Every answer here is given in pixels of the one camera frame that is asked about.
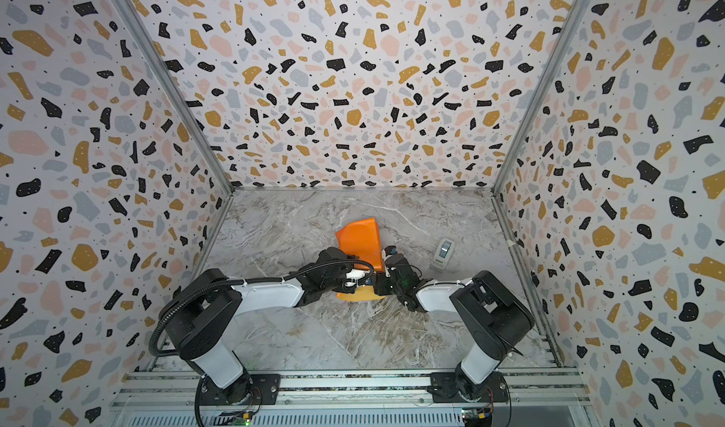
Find white tape dispenser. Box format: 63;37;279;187
430;238;455;271

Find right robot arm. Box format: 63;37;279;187
376;246;534;399

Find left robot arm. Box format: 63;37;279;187
149;247;375;390

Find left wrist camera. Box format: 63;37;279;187
344;268;368;288

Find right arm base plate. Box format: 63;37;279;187
427;370;510;404

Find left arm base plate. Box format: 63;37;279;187
194;373;281;407

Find black corrugated cable left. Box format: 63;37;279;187
148;259;376;359

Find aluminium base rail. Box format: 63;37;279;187
111;368;598;426

